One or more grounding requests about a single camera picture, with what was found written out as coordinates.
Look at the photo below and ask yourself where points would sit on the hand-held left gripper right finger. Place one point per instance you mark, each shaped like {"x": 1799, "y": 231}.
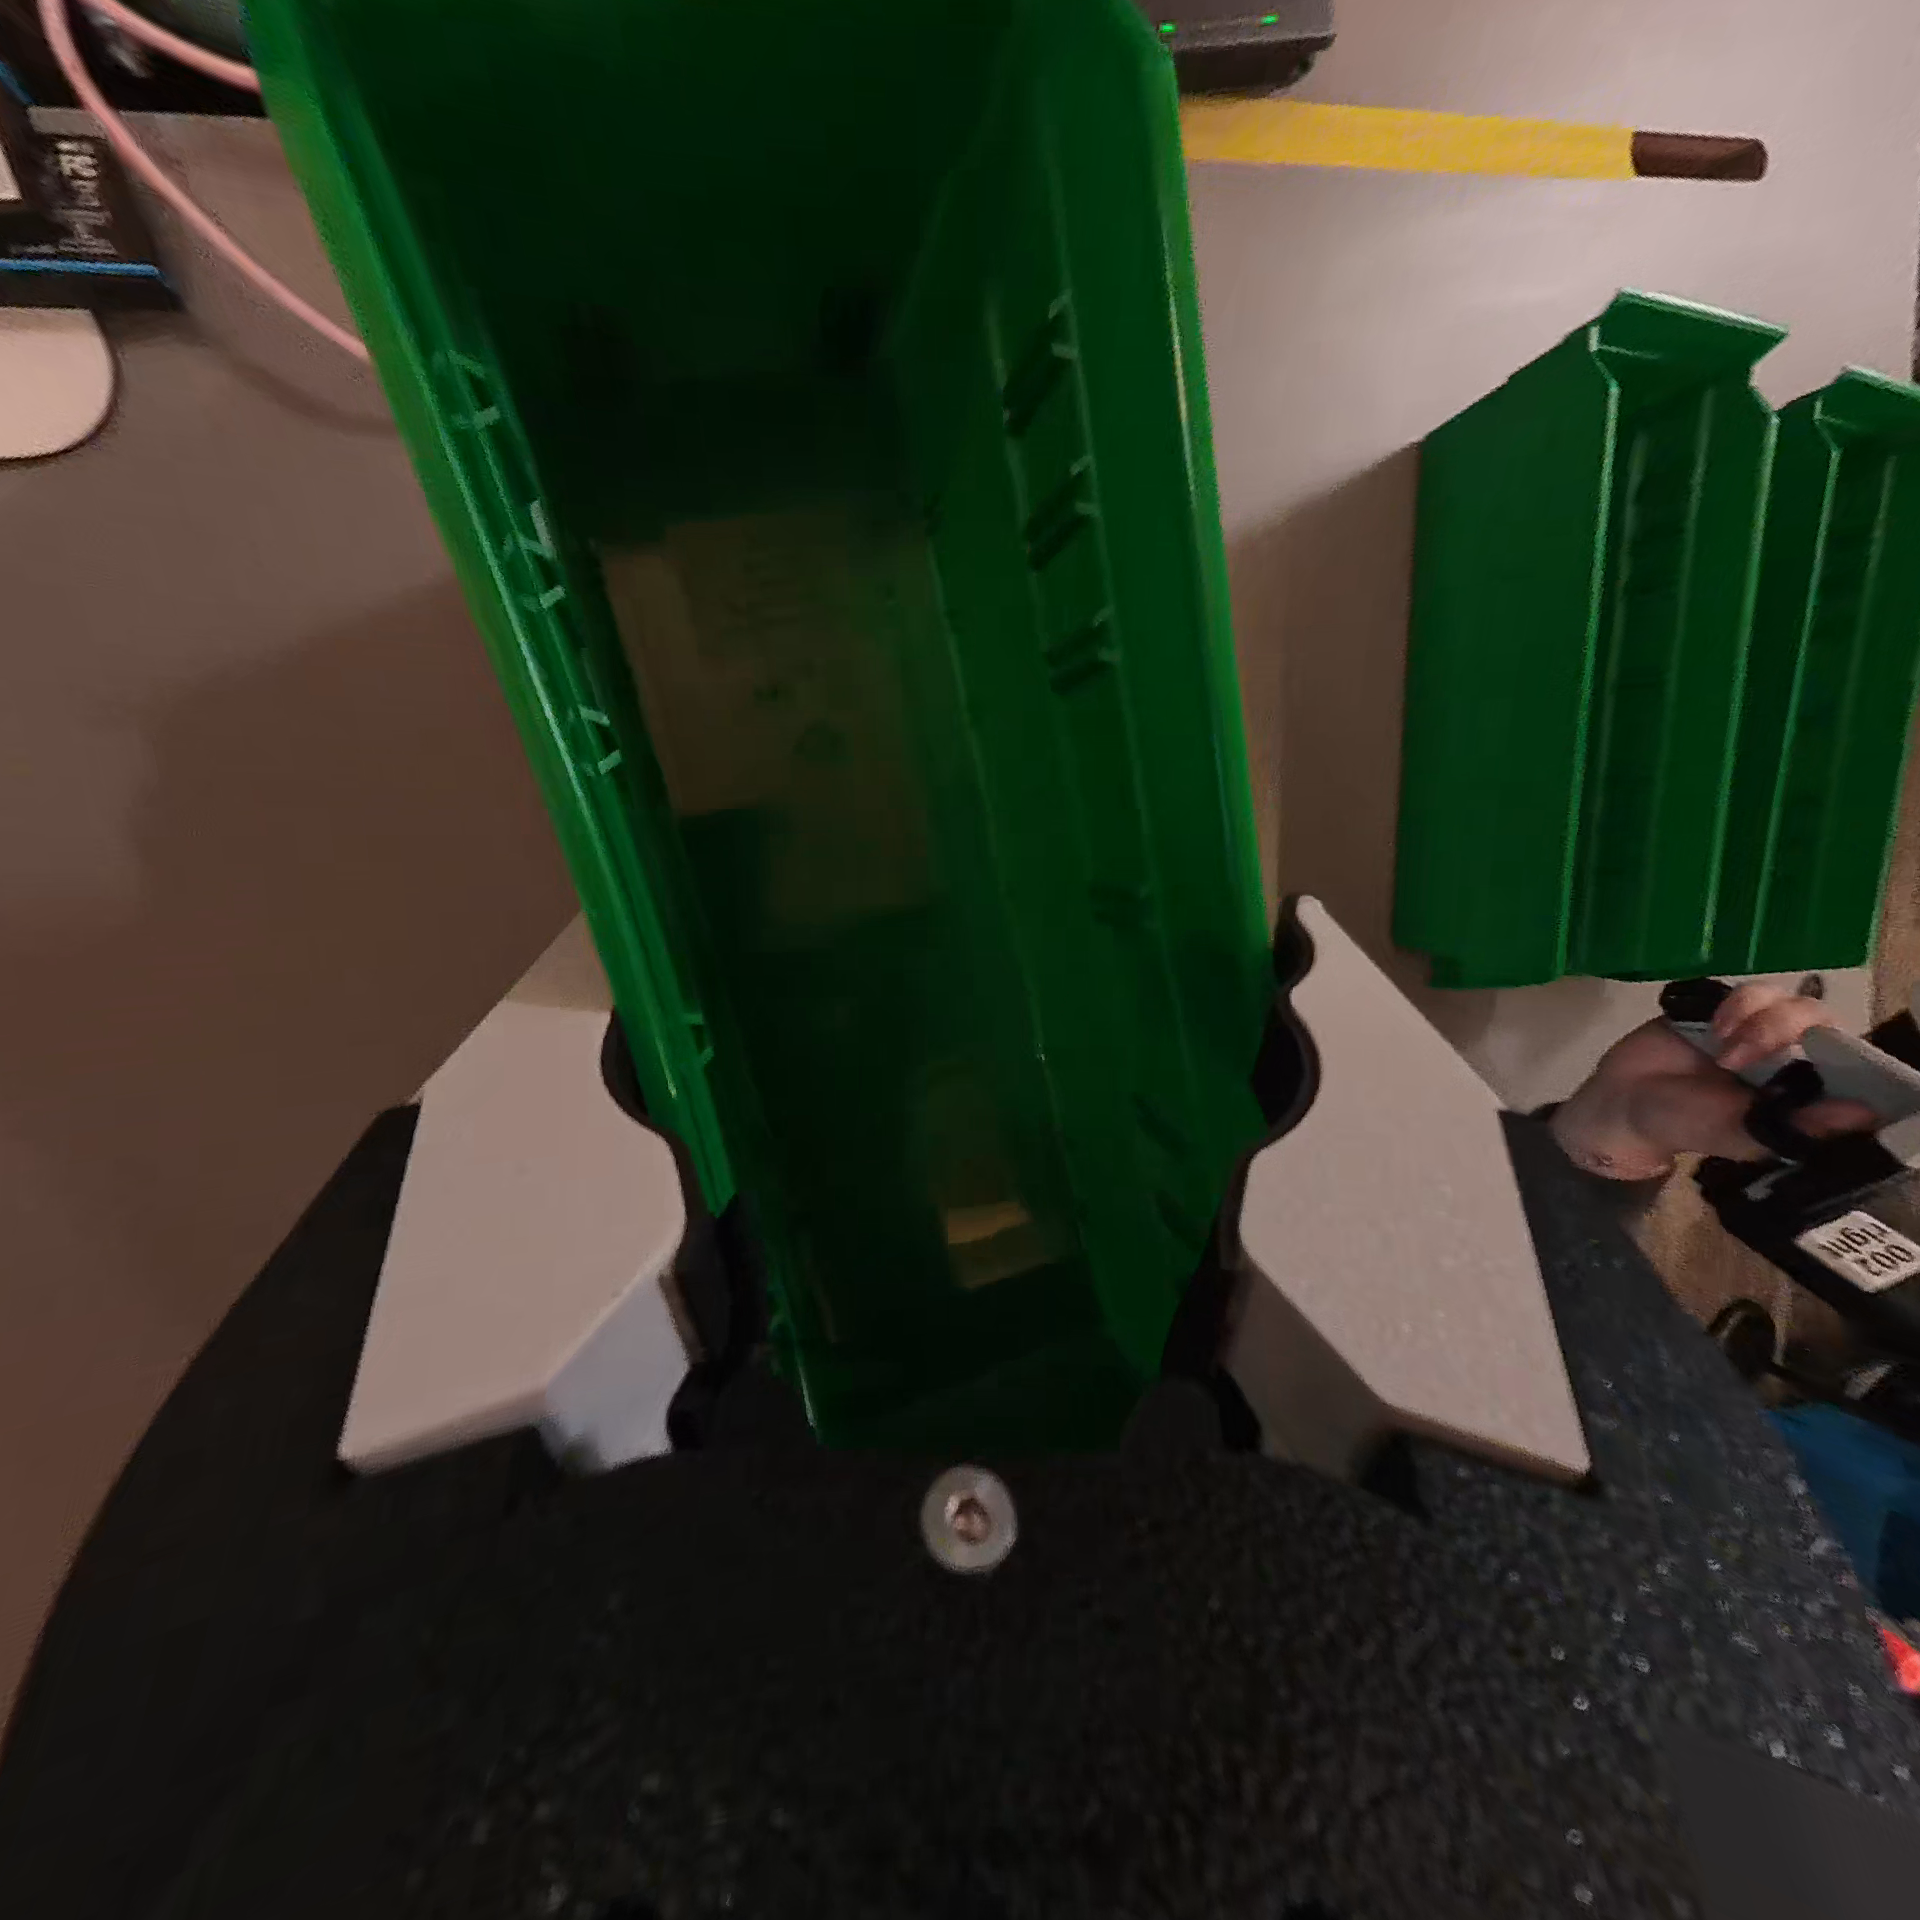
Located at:
{"x": 1395, "y": 1245}

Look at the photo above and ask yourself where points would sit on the black box blue stripe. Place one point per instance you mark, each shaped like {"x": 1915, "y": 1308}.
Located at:
{"x": 77, "y": 196}

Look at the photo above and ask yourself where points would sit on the yellow tape strip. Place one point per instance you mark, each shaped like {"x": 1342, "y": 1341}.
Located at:
{"x": 1395, "y": 139}

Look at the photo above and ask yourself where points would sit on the black power bank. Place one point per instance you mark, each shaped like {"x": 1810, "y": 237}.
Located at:
{"x": 1246, "y": 35}

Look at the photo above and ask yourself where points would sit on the green plastic bin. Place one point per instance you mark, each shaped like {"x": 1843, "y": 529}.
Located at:
{"x": 752, "y": 375}
{"x": 1830, "y": 676}
{"x": 1500, "y": 676}

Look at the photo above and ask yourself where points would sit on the orange red object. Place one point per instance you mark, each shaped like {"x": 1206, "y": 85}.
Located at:
{"x": 1903, "y": 1656}

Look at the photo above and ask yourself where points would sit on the white tray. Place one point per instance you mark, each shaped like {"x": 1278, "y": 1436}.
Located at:
{"x": 45, "y": 382}

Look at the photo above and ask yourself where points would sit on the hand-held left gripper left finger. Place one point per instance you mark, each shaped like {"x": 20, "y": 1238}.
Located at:
{"x": 496, "y": 1256}

